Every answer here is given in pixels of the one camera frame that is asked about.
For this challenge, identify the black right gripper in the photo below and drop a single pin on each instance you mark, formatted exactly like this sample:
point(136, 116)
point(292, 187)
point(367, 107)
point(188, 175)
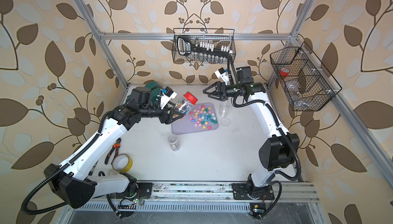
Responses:
point(219, 96)

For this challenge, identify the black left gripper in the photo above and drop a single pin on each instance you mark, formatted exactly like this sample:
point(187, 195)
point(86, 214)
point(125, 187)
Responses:
point(167, 117)

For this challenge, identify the clear jar of star candies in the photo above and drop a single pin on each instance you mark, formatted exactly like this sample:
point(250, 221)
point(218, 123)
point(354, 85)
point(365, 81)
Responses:
point(224, 108)

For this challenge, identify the red lidded clear jar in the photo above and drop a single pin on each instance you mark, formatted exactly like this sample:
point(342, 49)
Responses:
point(185, 103)

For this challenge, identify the clear jar lid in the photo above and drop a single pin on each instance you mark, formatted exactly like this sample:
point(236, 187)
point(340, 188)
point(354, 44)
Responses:
point(225, 122)

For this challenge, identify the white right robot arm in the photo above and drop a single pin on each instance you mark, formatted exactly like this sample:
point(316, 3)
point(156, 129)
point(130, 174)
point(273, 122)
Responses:
point(278, 154)

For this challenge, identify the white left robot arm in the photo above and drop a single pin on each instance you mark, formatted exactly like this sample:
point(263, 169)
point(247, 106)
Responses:
point(70, 179)

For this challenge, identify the open clear jar of candies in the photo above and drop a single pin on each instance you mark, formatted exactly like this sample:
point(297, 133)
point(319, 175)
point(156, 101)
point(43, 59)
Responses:
point(174, 142)

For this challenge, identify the pile of star candies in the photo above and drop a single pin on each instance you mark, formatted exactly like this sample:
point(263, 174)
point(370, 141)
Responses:
point(202, 117)

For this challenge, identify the red lidded jar in basket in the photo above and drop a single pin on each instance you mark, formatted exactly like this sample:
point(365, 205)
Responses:
point(284, 72)

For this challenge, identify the lilac plastic tray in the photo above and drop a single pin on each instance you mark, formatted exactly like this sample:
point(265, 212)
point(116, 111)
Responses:
point(180, 126)

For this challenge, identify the green plastic block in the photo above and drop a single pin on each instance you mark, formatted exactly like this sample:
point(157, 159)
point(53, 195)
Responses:
point(152, 86)

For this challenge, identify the black socket set holder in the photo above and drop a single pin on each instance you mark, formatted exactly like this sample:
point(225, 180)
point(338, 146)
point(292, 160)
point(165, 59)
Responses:
point(191, 45)

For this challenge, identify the orange black pliers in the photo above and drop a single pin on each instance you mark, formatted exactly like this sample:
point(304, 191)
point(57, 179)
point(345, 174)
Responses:
point(113, 151)

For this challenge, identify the yellow tape roll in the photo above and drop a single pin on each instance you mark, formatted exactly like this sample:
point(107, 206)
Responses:
point(122, 163)

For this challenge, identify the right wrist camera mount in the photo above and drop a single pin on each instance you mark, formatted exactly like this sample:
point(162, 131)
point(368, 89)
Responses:
point(243, 76)

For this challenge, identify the aluminium frame post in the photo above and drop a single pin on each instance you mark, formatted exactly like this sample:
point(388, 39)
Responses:
point(292, 38)

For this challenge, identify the black wire basket back wall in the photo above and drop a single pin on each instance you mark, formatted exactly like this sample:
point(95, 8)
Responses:
point(212, 33)

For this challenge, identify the black wire basket wall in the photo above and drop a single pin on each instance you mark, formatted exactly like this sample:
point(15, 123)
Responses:
point(310, 84)
point(212, 33)

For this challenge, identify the black wire basket right wall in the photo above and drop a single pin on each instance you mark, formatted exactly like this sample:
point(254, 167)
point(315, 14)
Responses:
point(310, 84)

